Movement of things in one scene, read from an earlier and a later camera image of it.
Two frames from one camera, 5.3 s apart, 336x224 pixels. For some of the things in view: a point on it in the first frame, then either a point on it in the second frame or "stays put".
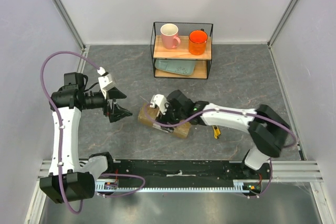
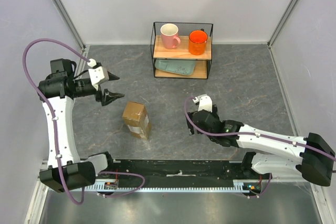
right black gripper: (166, 118) -> (214, 113)
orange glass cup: (197, 40) stays put
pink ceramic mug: (169, 35) stays put
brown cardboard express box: (181, 130) -> (136, 116)
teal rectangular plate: (185, 67) stays put
